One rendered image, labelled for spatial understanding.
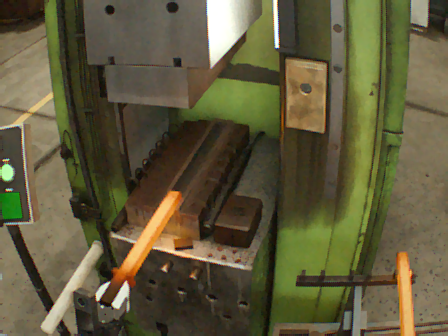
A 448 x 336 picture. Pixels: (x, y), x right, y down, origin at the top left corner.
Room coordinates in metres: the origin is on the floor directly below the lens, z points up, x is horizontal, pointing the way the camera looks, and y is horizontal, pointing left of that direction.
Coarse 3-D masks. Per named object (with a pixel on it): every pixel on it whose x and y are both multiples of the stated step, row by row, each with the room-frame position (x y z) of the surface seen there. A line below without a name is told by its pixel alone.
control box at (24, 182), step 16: (0, 128) 1.05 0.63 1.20; (16, 128) 1.05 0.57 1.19; (0, 144) 1.02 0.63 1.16; (16, 144) 1.02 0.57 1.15; (0, 160) 1.00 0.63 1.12; (16, 160) 1.00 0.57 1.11; (32, 160) 1.06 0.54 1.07; (0, 176) 0.97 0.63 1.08; (16, 176) 0.98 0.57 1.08; (32, 176) 1.03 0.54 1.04; (0, 192) 0.95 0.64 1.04; (32, 192) 0.99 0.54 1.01; (0, 208) 0.93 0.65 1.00; (32, 208) 0.95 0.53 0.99; (16, 224) 0.91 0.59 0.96
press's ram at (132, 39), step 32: (96, 0) 0.98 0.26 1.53; (128, 0) 0.95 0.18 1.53; (160, 0) 0.93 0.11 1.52; (192, 0) 0.90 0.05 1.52; (224, 0) 0.98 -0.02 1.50; (256, 0) 1.23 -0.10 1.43; (96, 32) 0.98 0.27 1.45; (128, 32) 0.95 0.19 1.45; (160, 32) 0.93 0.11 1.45; (192, 32) 0.91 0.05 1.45; (224, 32) 0.98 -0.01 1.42; (96, 64) 0.99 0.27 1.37; (128, 64) 0.96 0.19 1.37; (160, 64) 0.93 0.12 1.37; (192, 64) 0.91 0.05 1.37
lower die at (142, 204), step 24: (216, 120) 1.33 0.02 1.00; (168, 144) 1.24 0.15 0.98; (192, 144) 1.22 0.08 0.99; (216, 144) 1.20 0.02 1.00; (168, 168) 1.11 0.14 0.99; (144, 192) 1.02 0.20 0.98; (168, 192) 0.99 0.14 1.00; (192, 192) 1.00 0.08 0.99; (216, 192) 1.03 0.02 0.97; (144, 216) 0.96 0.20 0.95; (192, 216) 0.92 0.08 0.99
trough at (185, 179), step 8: (216, 128) 1.30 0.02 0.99; (208, 136) 1.25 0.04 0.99; (216, 136) 1.26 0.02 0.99; (208, 144) 1.22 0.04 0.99; (200, 152) 1.18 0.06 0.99; (208, 152) 1.18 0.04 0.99; (192, 160) 1.14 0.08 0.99; (200, 160) 1.14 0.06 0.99; (192, 168) 1.11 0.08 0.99; (184, 176) 1.08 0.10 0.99; (192, 176) 1.07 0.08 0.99; (176, 184) 1.03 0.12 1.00; (184, 184) 1.04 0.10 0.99; (184, 192) 1.01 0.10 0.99
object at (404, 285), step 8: (400, 256) 0.75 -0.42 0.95; (400, 264) 0.72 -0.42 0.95; (408, 264) 0.72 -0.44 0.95; (400, 272) 0.70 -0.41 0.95; (408, 272) 0.69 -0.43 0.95; (400, 280) 0.67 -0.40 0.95; (408, 280) 0.66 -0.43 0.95; (400, 288) 0.65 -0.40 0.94; (408, 288) 0.64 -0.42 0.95; (400, 296) 0.62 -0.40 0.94; (408, 296) 0.61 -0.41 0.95; (400, 304) 0.60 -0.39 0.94; (408, 304) 0.59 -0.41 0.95; (400, 312) 0.58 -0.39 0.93; (408, 312) 0.56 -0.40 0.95; (400, 320) 0.56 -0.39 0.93; (408, 320) 0.54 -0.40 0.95; (400, 328) 0.53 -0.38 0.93; (408, 328) 0.52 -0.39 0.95
